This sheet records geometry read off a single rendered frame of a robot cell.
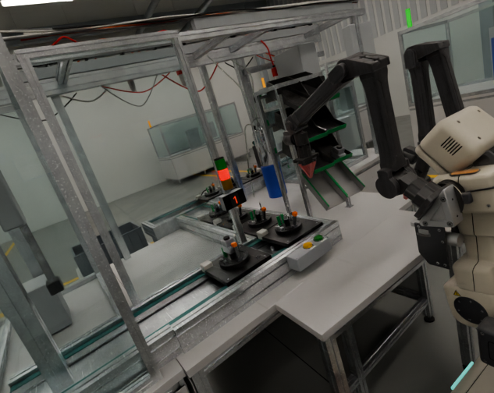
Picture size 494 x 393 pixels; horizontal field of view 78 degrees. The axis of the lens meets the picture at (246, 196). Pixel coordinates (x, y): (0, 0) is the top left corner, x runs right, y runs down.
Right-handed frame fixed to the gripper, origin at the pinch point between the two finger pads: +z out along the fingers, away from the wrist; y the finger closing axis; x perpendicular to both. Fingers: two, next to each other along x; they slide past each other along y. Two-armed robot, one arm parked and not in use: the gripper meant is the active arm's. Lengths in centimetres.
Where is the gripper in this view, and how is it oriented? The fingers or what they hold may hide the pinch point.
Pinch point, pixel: (310, 175)
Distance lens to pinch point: 137.4
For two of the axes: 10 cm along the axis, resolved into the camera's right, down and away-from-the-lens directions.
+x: 5.6, 0.8, -8.2
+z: 2.8, 9.2, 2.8
